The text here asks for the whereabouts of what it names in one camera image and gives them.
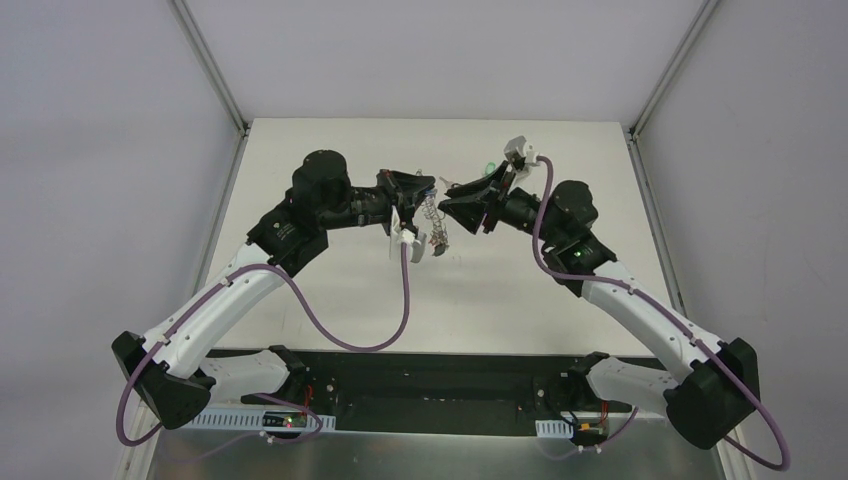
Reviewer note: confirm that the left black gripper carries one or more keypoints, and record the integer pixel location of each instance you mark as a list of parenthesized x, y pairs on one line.
[(390, 197)]

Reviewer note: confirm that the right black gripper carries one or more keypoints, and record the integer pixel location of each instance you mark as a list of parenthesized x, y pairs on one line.
[(495, 206)]

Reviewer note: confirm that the metal keyring with keys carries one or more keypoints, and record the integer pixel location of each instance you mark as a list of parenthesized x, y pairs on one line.
[(439, 235)]

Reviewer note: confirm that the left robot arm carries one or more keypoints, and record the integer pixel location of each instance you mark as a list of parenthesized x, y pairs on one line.
[(170, 368)]

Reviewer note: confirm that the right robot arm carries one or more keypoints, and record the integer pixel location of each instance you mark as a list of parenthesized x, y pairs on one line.
[(711, 385)]

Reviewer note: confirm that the black tagged key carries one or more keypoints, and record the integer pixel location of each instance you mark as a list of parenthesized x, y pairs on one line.
[(448, 183)]

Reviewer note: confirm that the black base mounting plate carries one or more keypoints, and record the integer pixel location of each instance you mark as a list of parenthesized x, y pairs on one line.
[(486, 395)]

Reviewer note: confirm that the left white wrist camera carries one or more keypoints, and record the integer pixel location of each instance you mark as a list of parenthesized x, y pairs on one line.
[(401, 237)]

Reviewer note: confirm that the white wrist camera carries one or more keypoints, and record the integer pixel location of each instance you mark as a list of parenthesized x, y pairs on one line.
[(401, 237), (521, 157)]

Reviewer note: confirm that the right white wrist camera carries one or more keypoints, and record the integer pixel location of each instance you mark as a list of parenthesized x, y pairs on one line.
[(521, 157)]

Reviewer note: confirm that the right white cable duct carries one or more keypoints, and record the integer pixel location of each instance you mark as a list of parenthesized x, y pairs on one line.
[(554, 429)]

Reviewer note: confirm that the white cable duct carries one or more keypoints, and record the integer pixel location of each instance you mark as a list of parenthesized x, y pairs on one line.
[(270, 420), (554, 429)]

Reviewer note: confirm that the right aluminium frame post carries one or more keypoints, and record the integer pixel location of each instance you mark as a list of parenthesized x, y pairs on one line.
[(674, 66)]

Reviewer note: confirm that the aluminium frame post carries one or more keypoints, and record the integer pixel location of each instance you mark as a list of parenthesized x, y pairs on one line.
[(192, 31), (674, 66)]

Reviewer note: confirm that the left aluminium frame post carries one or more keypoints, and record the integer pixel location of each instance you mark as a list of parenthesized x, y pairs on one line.
[(192, 31)]

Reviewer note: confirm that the left white cable duct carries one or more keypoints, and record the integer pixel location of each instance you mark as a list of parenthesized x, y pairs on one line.
[(270, 420)]

